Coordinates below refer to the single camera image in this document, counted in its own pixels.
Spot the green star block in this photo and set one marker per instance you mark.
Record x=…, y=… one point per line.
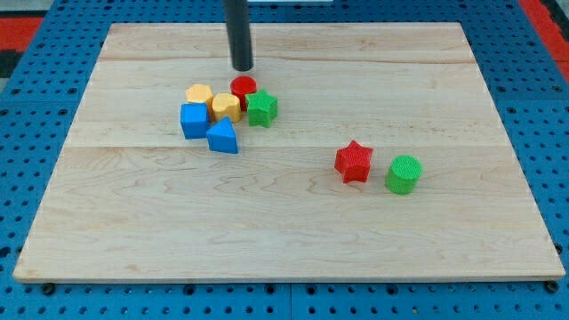
x=262, y=108

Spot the green cylinder block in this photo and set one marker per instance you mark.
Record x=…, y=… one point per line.
x=403, y=174

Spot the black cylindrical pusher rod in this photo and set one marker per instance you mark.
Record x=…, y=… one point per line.
x=239, y=34

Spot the light wooden board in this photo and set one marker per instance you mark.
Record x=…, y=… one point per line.
x=131, y=200

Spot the red cylinder block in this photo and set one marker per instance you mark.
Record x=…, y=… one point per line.
x=241, y=86

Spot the blue cube block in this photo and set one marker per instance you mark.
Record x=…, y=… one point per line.
x=194, y=120

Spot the blue triangle block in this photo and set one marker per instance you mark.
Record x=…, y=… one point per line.
x=221, y=137

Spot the yellow hexagon block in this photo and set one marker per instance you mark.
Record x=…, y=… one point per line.
x=199, y=93

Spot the yellow heart block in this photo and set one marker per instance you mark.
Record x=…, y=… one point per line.
x=226, y=105

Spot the red star block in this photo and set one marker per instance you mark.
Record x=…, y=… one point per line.
x=353, y=162

